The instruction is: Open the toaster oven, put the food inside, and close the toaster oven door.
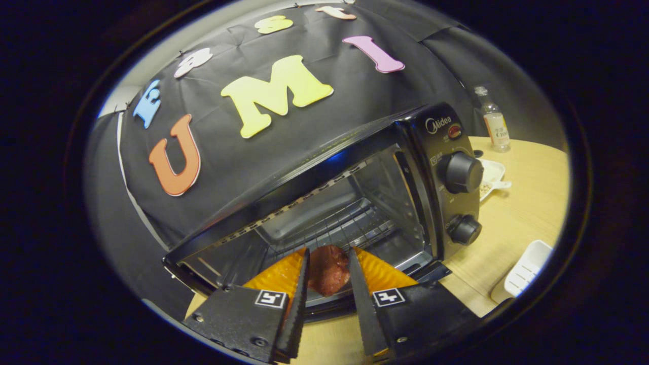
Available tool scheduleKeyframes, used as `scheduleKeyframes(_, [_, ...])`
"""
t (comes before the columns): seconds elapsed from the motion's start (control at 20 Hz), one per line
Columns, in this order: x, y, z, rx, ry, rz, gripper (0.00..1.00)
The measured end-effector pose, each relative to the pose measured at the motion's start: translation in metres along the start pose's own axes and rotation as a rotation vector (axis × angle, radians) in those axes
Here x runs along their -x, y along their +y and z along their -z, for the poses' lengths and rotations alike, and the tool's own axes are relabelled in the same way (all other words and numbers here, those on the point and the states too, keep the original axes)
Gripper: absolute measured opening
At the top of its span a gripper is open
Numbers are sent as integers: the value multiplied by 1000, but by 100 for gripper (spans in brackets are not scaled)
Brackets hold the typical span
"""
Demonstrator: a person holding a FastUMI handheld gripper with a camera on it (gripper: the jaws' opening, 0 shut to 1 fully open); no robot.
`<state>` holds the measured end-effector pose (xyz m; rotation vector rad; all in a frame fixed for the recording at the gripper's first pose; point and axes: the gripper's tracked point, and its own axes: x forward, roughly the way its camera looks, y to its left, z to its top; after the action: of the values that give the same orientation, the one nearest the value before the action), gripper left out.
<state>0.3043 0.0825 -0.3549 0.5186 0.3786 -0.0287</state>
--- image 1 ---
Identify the small clear glass bottle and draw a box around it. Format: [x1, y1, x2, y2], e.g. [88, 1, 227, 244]
[474, 85, 511, 153]

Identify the red-brown meat piece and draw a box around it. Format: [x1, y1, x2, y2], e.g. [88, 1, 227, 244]
[308, 245, 351, 297]

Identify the black toaster oven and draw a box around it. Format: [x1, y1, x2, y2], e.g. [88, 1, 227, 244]
[162, 101, 485, 322]

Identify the white divided condiment dish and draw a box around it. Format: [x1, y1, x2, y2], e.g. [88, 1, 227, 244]
[477, 159, 513, 202]

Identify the white rectangular plastic tray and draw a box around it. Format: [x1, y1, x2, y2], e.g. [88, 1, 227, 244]
[490, 240, 553, 305]

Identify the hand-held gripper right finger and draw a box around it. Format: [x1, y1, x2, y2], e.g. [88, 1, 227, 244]
[347, 247, 480, 361]

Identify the metal oven grill rack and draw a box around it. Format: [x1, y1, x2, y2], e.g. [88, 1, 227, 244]
[264, 198, 406, 254]

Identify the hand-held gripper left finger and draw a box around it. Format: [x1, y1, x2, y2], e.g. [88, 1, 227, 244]
[183, 247, 311, 364]

